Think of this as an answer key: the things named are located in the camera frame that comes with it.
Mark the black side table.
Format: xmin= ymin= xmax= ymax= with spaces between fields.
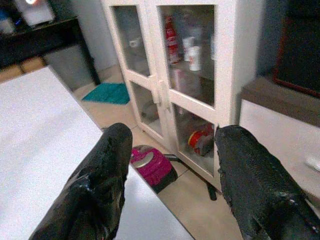
xmin=0 ymin=15 xmax=102 ymax=86

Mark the pink cylindrical container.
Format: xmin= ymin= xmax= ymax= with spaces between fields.
xmin=172 ymin=67 xmax=202 ymax=94

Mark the red soda bottle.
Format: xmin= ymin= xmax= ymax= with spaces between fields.
xmin=164 ymin=15 xmax=183 ymax=65

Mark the teal floor mat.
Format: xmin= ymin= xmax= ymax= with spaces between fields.
xmin=81 ymin=82 xmax=131 ymax=105

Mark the white glass-door cabinet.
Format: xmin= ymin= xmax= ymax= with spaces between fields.
xmin=101 ymin=0 xmax=263 ymax=192

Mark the white mug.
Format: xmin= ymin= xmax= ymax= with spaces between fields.
xmin=128 ymin=37 xmax=141 ymax=49

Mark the dark framed board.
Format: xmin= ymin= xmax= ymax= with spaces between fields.
xmin=272 ymin=0 xmax=320 ymax=99

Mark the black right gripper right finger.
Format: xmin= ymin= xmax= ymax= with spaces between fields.
xmin=214 ymin=125 xmax=320 ymax=240

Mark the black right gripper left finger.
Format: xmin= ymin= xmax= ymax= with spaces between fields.
xmin=29 ymin=122 xmax=133 ymax=240

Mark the white low sideboard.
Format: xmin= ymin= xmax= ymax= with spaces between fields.
xmin=238 ymin=76 xmax=320 ymax=201

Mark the grey waste bin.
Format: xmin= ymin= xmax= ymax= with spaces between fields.
xmin=43 ymin=44 xmax=94 ymax=91

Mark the pink vacuum cleaner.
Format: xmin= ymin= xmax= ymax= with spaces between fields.
xmin=129 ymin=144 xmax=179 ymax=194

